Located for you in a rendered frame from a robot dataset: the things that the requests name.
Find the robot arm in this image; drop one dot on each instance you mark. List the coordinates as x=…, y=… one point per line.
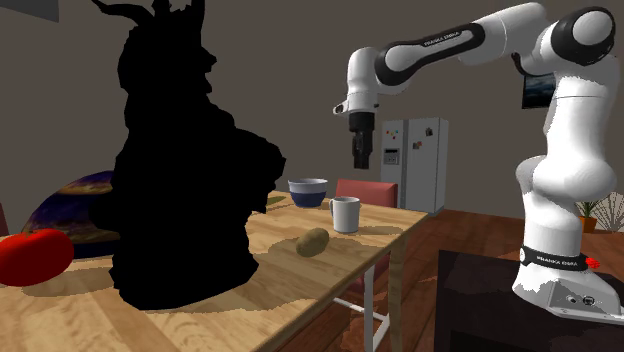
x=565, y=161

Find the dark purple patterned sphere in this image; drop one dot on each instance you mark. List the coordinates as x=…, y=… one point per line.
x=73, y=209

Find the grey refrigerator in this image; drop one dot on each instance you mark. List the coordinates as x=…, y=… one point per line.
x=424, y=166

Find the green plant in orange pot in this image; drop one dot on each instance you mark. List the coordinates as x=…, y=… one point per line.
x=588, y=220

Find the black horned figure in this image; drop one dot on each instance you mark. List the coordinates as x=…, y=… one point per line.
x=185, y=185

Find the red tomato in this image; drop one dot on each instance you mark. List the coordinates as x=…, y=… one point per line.
x=31, y=256

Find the wooden table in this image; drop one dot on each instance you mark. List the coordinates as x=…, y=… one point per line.
x=292, y=292

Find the dark wall picture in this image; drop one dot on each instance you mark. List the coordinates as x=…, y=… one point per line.
x=538, y=91

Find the white mug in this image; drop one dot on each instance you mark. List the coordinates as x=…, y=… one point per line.
x=347, y=215

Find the dark robot stand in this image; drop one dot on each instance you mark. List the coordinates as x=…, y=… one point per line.
x=478, y=302

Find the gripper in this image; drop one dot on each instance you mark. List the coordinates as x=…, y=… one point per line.
x=362, y=124

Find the brown potato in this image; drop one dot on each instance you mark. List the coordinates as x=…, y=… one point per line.
x=312, y=242

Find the blue and white bowl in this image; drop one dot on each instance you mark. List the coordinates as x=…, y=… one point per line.
x=307, y=193

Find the red chair with white legs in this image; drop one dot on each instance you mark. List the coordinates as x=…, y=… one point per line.
x=370, y=191

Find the white fan-shaped decoration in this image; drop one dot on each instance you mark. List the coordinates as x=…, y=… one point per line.
x=612, y=214

